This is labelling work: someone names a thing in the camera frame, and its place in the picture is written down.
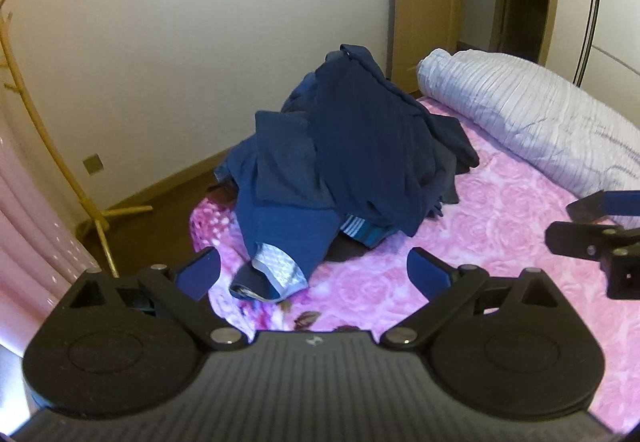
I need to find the white wardrobe black trim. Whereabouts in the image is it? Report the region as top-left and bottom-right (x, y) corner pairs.
(572, 0), (640, 109)

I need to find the blue shorts white lining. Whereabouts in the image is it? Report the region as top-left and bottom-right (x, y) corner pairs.
(228, 137), (347, 304)

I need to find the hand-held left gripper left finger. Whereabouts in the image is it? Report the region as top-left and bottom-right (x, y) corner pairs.
(66, 246), (250, 351)

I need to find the wooden door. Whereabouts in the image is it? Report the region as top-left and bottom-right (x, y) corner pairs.
(387, 0), (467, 96)

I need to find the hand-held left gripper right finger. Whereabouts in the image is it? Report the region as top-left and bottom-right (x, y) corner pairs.
(380, 246), (561, 349)

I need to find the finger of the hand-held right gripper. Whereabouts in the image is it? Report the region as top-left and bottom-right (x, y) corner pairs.
(545, 221), (640, 301)
(566, 189), (640, 229)

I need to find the teal striped garment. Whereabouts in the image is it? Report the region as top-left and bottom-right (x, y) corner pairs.
(339, 216), (397, 251)

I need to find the yellow coat rack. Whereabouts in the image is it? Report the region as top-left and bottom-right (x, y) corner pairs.
(0, 0), (154, 279)

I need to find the rolled striped quilt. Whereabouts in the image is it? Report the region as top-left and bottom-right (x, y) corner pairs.
(416, 48), (640, 201)

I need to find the dark navy garment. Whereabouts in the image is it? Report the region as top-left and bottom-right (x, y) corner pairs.
(313, 43), (481, 239)

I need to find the pink curtain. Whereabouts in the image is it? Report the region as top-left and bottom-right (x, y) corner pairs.
(0, 112), (102, 359)

